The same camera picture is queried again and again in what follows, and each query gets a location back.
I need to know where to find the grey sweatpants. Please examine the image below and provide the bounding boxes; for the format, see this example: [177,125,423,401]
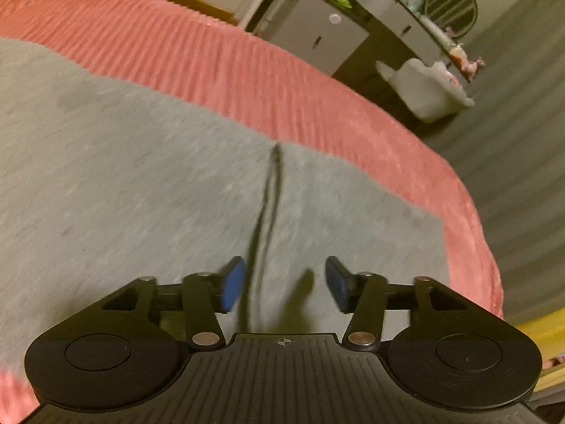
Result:
[1,39,448,375]

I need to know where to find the grey mini fridge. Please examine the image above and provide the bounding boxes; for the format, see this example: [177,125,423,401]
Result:
[257,0,369,76]

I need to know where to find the pink ribbed bedspread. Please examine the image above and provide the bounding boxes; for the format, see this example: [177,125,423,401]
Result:
[0,0,505,424]

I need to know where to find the black desk with shelf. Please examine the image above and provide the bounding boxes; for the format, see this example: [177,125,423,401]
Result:
[323,0,469,101]

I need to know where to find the round black striped fan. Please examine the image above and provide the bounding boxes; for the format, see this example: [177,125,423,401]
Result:
[423,0,479,39]

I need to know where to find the white plastic tub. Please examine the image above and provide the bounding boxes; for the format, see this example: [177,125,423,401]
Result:
[375,58,475,124]

